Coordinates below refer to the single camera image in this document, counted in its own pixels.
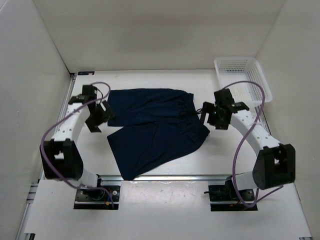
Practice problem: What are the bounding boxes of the navy blue shorts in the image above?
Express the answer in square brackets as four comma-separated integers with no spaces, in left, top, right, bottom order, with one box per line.
[107,88,210,181]

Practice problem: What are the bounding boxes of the aluminium right side rail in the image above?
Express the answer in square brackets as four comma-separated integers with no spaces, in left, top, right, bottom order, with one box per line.
[254,102,286,181]

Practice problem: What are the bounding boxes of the white plastic basket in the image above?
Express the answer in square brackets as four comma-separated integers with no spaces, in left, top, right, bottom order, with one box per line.
[214,56,273,107]

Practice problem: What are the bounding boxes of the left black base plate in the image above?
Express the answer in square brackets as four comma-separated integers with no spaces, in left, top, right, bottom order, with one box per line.
[73,185,121,211]

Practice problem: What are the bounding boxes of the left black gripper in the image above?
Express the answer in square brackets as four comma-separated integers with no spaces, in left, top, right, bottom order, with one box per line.
[85,100,117,133]

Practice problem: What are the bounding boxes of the aluminium left side rail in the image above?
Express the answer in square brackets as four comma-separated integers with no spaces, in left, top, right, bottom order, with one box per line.
[57,73,77,122]

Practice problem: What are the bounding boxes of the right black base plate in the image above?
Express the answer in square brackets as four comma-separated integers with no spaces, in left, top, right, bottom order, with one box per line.
[204,185,258,212]

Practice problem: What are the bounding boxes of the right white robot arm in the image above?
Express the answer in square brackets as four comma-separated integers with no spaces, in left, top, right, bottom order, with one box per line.
[200,89,296,200]

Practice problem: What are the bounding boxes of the aluminium rail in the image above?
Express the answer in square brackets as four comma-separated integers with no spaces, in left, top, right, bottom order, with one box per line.
[100,174,229,185]
[254,102,286,181]
[57,73,77,122]

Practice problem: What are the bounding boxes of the aluminium front rail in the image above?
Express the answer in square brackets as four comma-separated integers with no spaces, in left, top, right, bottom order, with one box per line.
[100,174,229,185]

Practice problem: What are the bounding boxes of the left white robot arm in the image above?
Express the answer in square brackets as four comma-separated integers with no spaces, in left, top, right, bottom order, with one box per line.
[39,83,115,200]

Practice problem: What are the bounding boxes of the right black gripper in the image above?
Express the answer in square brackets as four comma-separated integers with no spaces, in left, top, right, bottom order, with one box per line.
[199,101,229,131]

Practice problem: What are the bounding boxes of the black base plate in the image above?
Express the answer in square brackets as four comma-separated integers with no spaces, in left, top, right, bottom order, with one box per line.
[73,185,121,211]
[204,185,258,212]

